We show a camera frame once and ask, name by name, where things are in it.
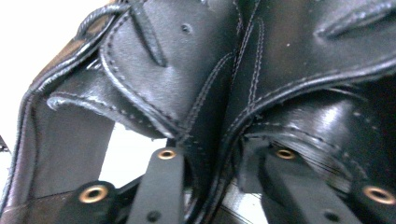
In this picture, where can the black leather shoe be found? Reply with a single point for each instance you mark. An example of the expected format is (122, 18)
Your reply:
(155, 77)

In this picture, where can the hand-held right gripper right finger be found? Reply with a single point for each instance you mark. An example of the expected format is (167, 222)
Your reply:
(295, 202)

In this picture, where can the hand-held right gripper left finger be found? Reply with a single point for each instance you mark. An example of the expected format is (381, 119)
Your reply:
(162, 193)

